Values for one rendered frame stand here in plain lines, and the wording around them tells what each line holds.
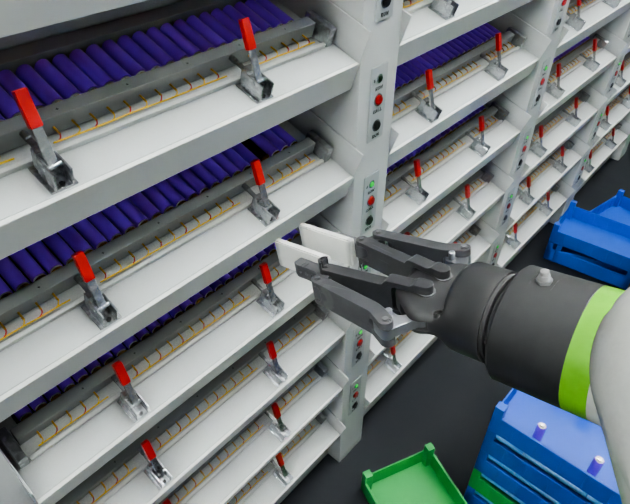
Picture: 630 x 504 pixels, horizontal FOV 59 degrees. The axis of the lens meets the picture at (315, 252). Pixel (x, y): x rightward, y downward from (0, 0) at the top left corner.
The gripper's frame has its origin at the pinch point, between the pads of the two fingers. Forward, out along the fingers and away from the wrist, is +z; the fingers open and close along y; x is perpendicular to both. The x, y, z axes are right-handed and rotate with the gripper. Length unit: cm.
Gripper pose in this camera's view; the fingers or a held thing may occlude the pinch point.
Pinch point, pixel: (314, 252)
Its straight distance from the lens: 55.4
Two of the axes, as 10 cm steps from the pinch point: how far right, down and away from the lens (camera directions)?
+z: -7.3, -2.6, 6.4
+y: 6.7, -4.8, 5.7
